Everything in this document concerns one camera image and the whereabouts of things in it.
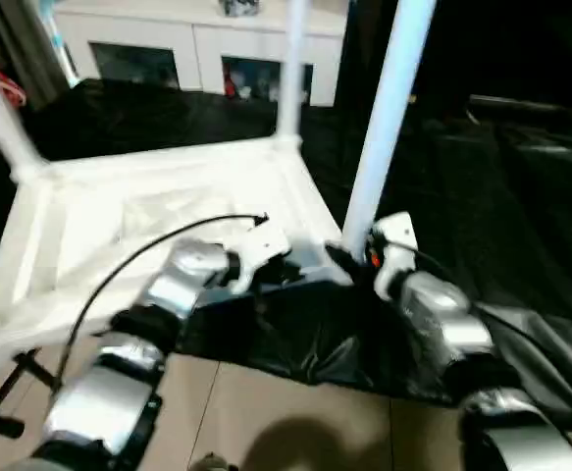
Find grey curtain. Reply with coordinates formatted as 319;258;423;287
0;0;71;99

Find black glossy mat cloth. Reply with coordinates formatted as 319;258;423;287
0;78;572;433

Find blue white patterned panel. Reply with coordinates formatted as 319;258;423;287
39;0;80;84

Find white plastic table top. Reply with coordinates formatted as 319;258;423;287
0;136;360;374

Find black monitor bar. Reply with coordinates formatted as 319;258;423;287
466;95;572;119

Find red wire hangers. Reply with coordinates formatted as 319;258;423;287
0;68;26;107

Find black folding table frame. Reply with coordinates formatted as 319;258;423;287
0;350;64;441

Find white glass door cabinet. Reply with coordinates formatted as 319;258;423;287
52;0;348;107

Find dark patterned bundle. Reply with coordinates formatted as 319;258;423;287
219;0;262;17

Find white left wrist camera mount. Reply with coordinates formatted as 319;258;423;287
231;218;291;295

